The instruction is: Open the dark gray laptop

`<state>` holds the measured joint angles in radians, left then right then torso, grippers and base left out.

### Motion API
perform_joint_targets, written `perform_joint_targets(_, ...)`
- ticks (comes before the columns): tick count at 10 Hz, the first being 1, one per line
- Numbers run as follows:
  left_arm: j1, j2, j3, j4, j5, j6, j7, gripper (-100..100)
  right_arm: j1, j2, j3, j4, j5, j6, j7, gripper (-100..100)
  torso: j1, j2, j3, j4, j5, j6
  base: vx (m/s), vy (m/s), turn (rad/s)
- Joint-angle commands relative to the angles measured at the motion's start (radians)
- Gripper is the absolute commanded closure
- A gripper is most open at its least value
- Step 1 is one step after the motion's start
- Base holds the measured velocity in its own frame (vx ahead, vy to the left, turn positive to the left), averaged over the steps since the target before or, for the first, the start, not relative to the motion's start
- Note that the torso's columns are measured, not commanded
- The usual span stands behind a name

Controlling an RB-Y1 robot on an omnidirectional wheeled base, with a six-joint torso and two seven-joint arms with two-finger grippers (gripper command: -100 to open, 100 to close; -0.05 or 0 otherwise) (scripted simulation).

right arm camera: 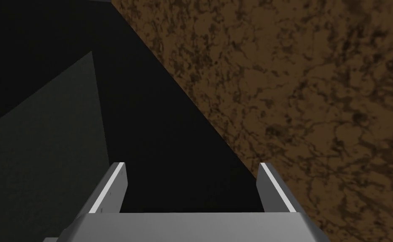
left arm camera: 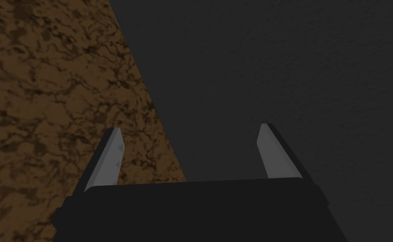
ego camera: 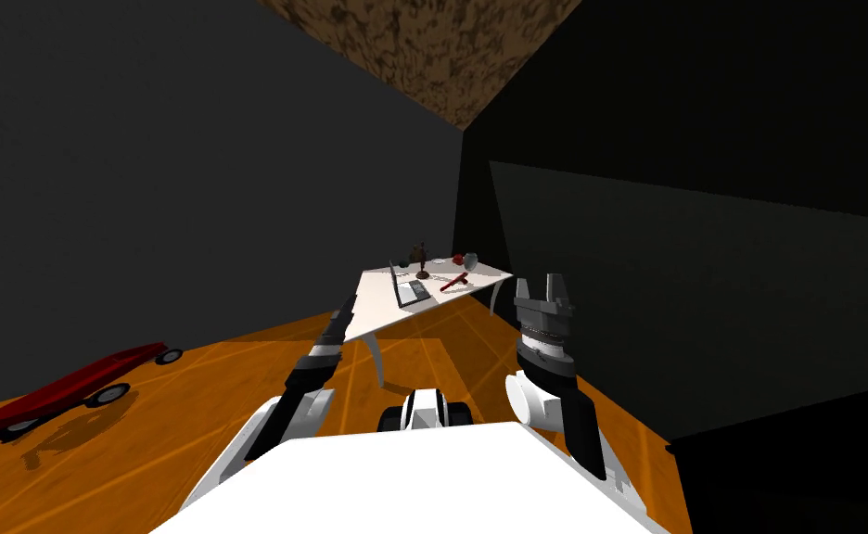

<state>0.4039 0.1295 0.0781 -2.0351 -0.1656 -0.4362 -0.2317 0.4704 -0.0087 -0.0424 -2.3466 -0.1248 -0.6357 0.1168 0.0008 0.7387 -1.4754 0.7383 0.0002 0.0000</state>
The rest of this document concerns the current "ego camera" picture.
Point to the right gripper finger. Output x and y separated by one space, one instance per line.
557 288
522 290

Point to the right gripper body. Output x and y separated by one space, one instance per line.
544 314

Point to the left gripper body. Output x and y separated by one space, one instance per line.
341 320

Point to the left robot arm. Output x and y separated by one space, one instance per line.
302 382

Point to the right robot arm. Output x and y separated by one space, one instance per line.
553 386

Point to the white table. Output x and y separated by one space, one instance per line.
389 300

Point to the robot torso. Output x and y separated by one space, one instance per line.
419 482

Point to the red wagon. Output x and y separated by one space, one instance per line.
70 389

